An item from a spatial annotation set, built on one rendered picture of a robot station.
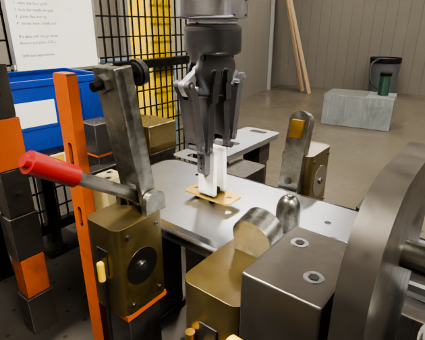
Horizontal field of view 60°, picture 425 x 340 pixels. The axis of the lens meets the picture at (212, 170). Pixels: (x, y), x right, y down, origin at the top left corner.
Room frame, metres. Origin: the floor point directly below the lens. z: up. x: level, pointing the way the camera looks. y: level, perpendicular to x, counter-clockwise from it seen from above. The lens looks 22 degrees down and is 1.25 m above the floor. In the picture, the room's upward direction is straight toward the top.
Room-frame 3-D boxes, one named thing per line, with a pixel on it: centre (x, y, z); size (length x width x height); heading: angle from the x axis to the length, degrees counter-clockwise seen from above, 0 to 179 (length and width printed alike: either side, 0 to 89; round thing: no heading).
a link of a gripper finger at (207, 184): (0.50, 0.01, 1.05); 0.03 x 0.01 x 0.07; 52
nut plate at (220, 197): (0.51, 0.00, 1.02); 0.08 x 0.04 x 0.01; 52
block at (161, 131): (0.78, 0.14, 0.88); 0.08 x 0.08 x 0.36; 52
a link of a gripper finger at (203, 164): (0.48, 0.02, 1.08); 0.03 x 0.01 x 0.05; 142
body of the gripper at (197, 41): (0.51, 0.00, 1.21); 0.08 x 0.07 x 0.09; 142
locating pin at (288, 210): (0.43, -0.10, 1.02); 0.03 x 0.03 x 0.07
